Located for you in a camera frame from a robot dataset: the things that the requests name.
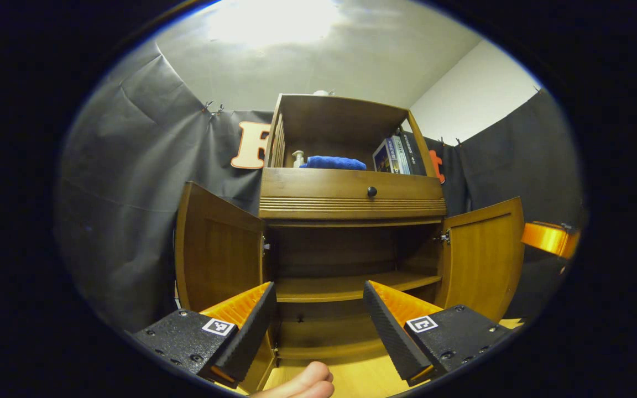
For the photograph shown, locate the black backdrop cloth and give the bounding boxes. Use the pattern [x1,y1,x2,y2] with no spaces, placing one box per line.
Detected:
[56,41,587,332]

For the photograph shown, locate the blue folded towel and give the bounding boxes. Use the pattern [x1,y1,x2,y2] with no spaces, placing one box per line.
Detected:
[300,155,367,171]

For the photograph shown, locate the wooden double-door shoe cabinet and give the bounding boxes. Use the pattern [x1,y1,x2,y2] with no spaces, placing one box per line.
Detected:
[175,93,525,394]

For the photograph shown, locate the white spine book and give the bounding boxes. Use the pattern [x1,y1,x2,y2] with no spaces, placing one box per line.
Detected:
[389,135,411,175]

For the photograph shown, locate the dark blue book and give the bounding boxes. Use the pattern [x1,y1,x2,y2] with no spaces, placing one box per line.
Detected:
[373,138,395,173]

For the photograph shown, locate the wooden drawer with black knob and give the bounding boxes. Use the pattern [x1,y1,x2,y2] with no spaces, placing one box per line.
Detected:
[260,167,445,201]

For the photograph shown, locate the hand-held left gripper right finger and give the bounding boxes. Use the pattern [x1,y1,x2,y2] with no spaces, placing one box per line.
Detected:
[362,280,514,387]

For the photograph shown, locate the person's foot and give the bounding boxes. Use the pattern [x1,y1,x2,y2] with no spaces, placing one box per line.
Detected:
[249,362,335,398]

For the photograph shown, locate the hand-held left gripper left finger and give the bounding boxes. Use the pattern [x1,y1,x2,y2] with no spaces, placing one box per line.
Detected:
[132,282,278,389]

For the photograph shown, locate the wooden shoe cabinet door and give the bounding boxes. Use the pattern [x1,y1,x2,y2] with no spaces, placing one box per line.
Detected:
[175,181,278,394]
[435,197,525,323]

